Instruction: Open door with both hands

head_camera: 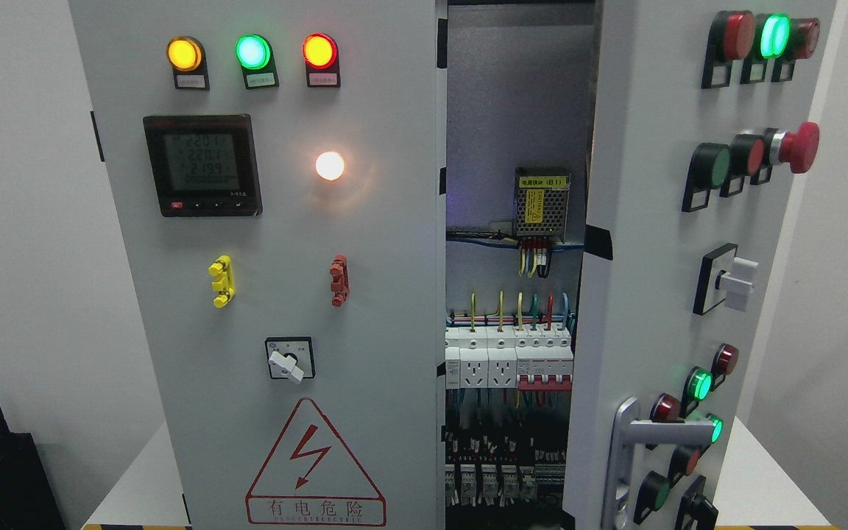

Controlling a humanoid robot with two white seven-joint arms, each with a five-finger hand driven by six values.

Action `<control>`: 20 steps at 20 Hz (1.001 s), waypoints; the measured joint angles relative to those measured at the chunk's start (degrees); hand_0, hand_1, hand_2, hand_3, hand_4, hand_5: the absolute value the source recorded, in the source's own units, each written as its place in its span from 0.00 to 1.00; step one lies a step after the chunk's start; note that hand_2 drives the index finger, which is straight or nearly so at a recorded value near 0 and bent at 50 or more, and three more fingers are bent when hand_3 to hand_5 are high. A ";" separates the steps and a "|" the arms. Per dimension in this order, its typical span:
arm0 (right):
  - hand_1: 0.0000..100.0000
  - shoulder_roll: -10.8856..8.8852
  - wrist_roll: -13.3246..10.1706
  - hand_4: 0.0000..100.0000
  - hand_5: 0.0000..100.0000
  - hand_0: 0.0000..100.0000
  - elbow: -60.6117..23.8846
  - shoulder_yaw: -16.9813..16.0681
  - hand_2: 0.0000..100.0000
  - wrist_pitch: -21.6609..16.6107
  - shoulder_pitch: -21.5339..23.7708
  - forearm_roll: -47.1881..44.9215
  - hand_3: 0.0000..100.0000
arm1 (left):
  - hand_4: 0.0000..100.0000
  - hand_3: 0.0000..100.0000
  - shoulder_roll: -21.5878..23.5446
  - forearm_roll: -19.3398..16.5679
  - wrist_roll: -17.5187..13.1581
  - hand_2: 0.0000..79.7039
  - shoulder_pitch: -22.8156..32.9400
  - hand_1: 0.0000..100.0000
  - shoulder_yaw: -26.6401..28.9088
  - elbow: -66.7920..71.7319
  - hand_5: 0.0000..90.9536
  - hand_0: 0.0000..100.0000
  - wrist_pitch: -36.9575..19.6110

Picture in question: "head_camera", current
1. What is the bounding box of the grey cabinet door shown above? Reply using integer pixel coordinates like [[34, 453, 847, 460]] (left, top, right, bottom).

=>
[[563, 1, 837, 529], [68, 1, 445, 529]]

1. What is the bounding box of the white glowing indicator light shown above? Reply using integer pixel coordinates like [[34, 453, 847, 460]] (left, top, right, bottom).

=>
[[315, 151, 346, 181]]

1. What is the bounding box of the metal mesh power supply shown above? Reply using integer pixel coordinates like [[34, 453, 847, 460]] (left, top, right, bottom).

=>
[[514, 166, 571, 239]]

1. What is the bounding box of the white socket and breaker row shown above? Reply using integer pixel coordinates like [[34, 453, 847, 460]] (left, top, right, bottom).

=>
[[445, 323, 574, 392]]

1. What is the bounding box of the relay and terminal row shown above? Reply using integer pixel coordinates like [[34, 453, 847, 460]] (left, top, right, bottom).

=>
[[441, 423, 568, 509]]

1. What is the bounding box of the red indicator light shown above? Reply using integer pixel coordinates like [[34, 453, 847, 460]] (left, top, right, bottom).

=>
[[302, 33, 339, 70]]

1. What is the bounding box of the black digital power meter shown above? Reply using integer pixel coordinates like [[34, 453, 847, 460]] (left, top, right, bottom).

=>
[[144, 113, 262, 217]]

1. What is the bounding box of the red triangle warning sticker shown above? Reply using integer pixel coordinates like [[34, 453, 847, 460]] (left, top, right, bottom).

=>
[[245, 397, 387, 527]]

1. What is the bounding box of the green indicator light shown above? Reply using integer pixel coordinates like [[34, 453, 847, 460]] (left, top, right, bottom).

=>
[[235, 34, 272, 71]]

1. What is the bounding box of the yellow indicator light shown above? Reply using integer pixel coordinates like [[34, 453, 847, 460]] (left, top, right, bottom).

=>
[[167, 35, 205, 73]]

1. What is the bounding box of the red emergency stop button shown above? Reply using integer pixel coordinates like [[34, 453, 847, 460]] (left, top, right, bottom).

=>
[[763, 121, 821, 174]]

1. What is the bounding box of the black box on left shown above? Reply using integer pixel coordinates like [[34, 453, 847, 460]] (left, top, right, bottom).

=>
[[0, 406, 65, 529]]

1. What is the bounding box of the red terminal post block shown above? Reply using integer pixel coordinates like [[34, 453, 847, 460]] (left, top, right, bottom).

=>
[[329, 254, 350, 308]]

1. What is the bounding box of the white rotary selector switch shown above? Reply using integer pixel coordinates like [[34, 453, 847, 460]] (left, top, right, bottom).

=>
[[264, 336, 316, 384]]

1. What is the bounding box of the yellow terminal post block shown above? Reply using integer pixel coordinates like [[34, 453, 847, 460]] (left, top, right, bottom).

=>
[[208, 255, 236, 308]]

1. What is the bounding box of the silver door handle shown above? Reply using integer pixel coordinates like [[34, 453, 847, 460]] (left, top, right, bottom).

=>
[[600, 397, 716, 529]]

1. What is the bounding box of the white selector switch right door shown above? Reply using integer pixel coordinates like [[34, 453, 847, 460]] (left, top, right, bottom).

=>
[[692, 244, 758, 315]]

